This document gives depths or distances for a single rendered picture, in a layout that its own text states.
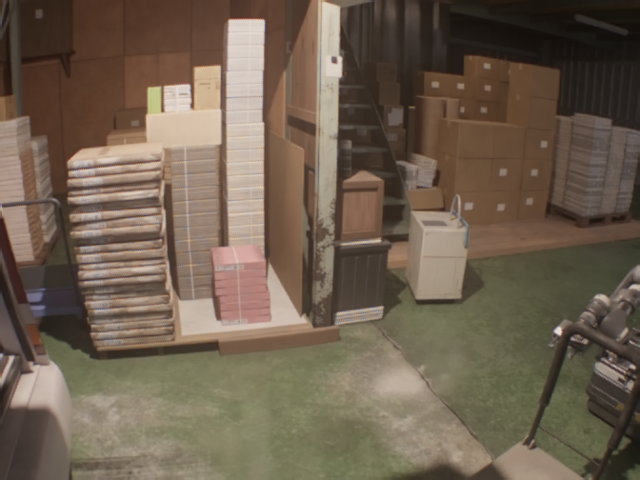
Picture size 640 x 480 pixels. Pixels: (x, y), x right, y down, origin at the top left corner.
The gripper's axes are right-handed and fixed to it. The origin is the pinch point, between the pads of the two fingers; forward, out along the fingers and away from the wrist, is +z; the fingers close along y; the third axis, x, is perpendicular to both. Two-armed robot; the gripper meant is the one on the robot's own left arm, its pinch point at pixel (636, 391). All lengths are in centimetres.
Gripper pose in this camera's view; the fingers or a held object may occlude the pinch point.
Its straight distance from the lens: 160.8
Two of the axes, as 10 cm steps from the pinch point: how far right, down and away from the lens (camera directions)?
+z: -8.2, 4.7, -3.3
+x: -2.8, -8.2, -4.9
